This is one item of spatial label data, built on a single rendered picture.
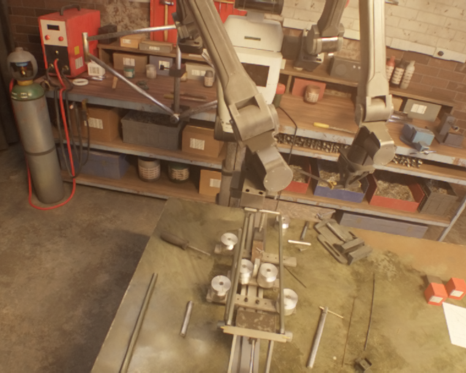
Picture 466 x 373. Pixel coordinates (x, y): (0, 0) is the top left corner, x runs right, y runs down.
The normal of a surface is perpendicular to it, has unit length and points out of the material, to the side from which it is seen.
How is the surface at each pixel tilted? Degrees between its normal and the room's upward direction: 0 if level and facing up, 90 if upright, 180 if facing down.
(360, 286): 0
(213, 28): 51
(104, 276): 0
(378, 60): 72
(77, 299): 0
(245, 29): 90
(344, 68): 90
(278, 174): 91
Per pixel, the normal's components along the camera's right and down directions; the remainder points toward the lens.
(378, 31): 0.07, 0.31
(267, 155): -0.26, -0.64
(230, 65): -0.03, -0.07
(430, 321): 0.12, -0.80
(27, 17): -0.12, 0.57
